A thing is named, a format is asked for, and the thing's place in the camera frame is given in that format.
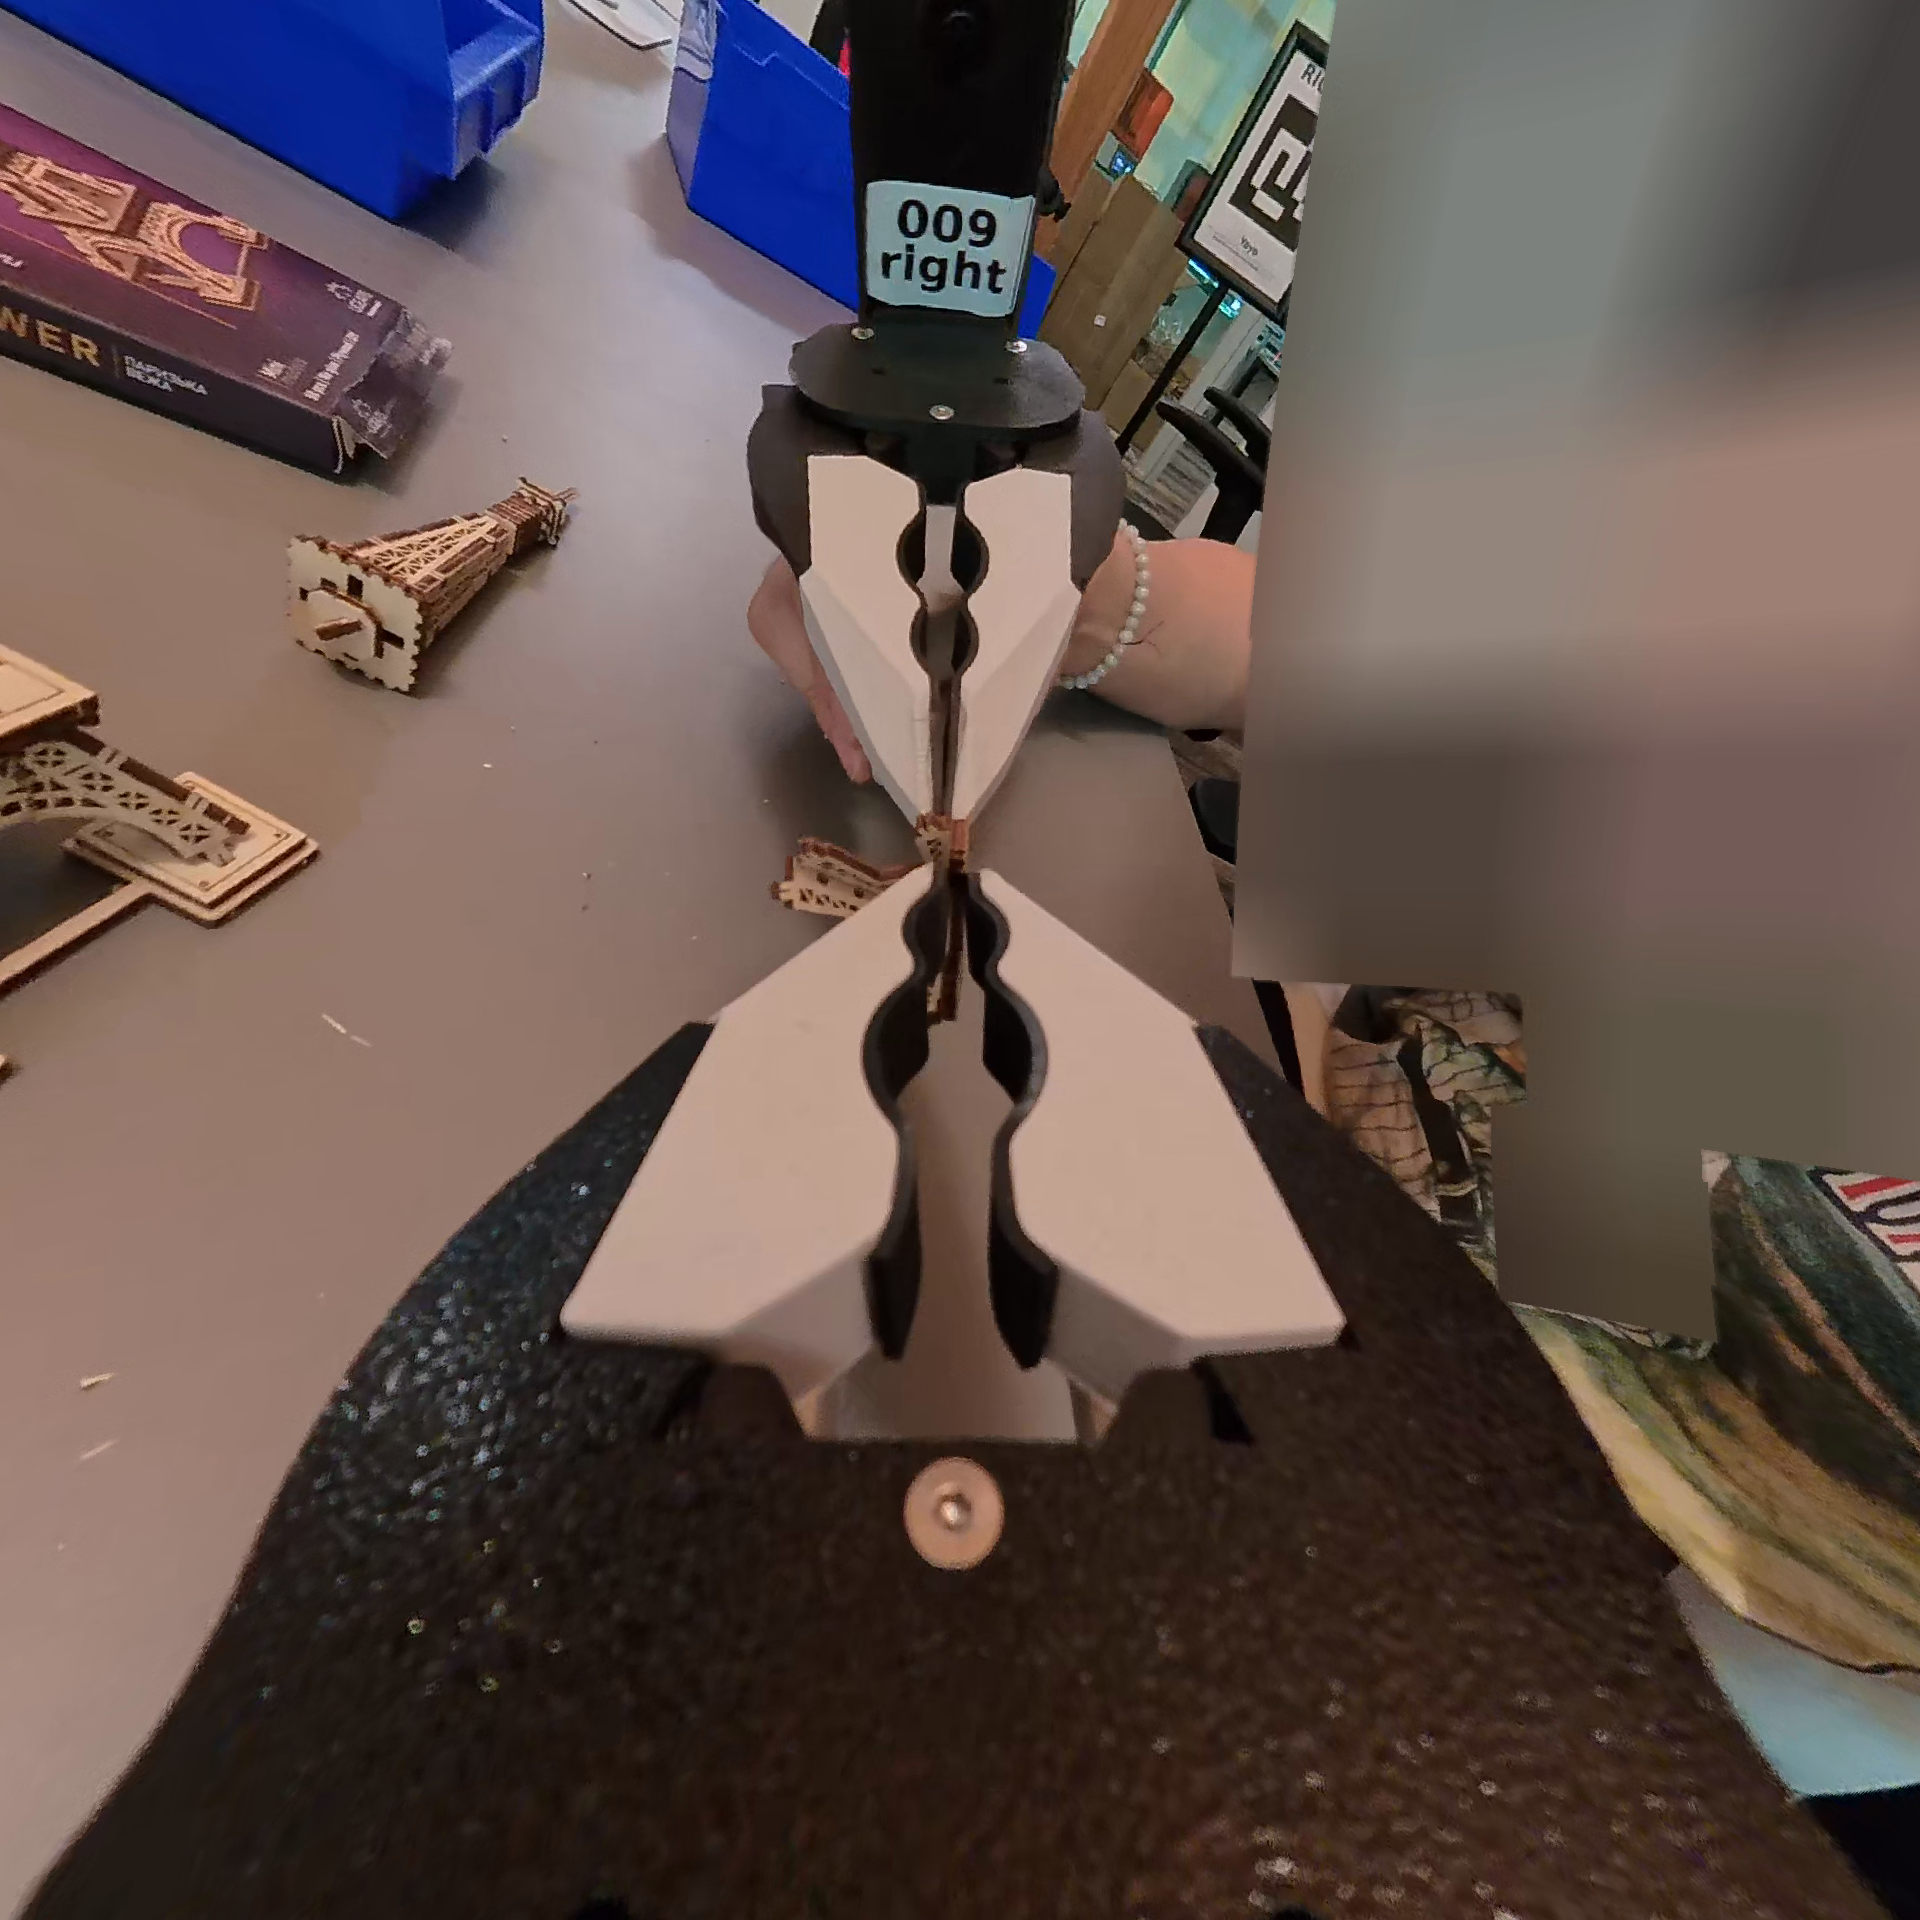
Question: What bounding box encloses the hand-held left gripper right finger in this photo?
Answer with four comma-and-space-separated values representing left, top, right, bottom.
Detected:
955, 865, 1349, 1441

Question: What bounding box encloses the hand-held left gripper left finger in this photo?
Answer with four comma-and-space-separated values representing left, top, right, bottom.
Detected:
558, 865, 965, 1441

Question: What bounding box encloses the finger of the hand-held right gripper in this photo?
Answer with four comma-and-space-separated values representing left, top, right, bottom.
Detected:
799, 452, 954, 823
944, 464, 1081, 823

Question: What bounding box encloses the wooden lattice ring piece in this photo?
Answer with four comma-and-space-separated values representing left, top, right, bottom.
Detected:
772, 814, 974, 1025

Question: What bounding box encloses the person's right forearm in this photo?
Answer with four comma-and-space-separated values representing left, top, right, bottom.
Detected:
1115, 533, 1256, 738

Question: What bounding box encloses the person's right hand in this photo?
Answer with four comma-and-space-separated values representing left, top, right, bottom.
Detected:
746, 523, 1132, 786

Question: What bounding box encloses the blue plastic bin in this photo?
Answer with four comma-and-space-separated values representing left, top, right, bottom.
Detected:
665, 0, 1056, 312
6, 0, 546, 223

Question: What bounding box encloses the cardboard box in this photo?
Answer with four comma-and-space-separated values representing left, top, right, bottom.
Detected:
1037, 175, 1195, 396

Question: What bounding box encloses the black office chair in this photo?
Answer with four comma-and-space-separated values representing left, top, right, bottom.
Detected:
1153, 380, 1277, 546

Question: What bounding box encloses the framed black-and-white tag poster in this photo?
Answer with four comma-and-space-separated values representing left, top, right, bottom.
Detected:
1175, 20, 1331, 326

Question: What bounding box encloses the wooden tower top model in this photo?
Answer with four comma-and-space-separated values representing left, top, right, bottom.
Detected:
285, 475, 578, 696

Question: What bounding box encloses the person's printed shirt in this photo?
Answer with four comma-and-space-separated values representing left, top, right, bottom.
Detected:
1290, 981, 1920, 1676

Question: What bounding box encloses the wooden tower base model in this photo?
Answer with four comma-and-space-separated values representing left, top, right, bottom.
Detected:
0, 644, 321, 1001

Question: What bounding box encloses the purple puzzle box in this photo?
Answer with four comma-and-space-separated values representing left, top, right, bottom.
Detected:
0, 101, 455, 482

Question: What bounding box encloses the pale blue cloth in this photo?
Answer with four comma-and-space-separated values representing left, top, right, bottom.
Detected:
1667, 1566, 1920, 1804

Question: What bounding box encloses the white bead bracelet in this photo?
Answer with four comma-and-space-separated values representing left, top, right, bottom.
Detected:
1056, 518, 1156, 693

